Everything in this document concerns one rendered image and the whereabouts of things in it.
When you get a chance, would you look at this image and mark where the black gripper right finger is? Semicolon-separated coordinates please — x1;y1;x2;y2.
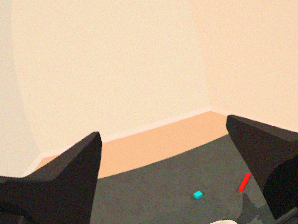
226;115;298;220

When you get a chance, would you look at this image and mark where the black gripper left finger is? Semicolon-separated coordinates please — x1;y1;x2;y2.
0;132;102;224

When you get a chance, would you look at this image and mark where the small cyan block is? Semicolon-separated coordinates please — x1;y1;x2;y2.
194;190;202;200

